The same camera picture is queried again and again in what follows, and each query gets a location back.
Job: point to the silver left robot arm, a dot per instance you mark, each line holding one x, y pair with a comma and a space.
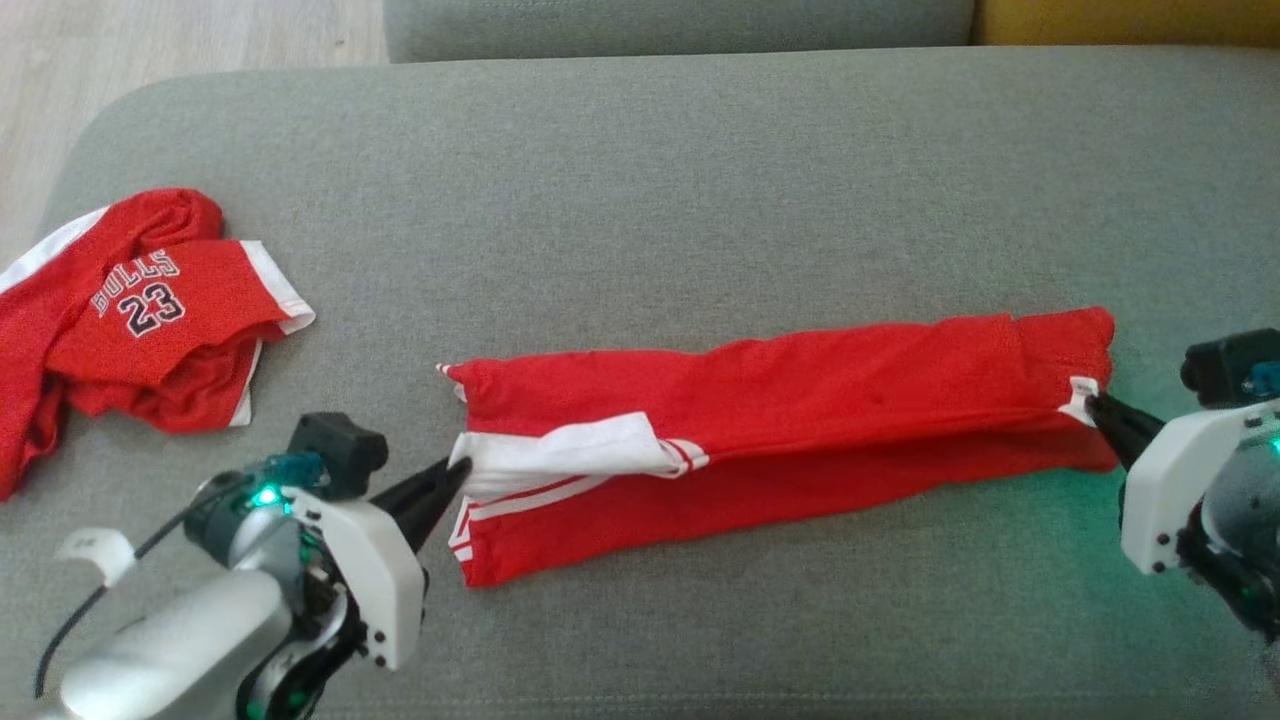
170, 640

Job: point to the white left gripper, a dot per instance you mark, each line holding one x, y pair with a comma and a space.
385, 580

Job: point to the red garment with striped trim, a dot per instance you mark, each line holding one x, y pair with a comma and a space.
800, 400

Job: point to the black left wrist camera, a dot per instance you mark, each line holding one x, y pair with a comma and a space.
335, 455

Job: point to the large grey sofa seat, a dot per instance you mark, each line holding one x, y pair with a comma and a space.
650, 200

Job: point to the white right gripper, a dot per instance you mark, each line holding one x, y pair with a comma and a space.
1160, 480

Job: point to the large yellow back cushion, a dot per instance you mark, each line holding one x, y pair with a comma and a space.
1130, 20

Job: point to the red Bulls 23 garment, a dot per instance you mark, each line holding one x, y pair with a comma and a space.
60, 350

